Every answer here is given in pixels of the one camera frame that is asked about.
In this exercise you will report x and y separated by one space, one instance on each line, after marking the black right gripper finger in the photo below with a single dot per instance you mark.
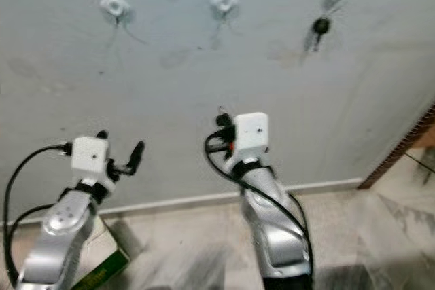
221 109
213 146

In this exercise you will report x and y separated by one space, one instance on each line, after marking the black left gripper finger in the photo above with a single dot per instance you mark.
102 134
138 154

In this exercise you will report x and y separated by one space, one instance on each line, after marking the black headed key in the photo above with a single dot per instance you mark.
321 26

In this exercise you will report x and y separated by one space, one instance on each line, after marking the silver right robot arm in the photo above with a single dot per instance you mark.
275 229

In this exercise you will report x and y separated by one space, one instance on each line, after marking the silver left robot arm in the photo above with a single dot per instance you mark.
61 236

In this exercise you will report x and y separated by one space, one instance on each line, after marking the white baseboard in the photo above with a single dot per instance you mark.
177 198

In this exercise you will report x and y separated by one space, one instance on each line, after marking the white and green cardboard box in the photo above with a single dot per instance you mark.
105 259

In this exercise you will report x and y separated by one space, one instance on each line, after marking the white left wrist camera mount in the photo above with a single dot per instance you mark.
90 155

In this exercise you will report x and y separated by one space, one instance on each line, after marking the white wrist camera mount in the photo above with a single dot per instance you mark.
90 155
251 134

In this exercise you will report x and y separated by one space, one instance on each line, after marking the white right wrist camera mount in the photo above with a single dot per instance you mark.
251 134

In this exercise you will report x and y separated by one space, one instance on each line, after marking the brown wooden door frame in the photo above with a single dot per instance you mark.
397 146

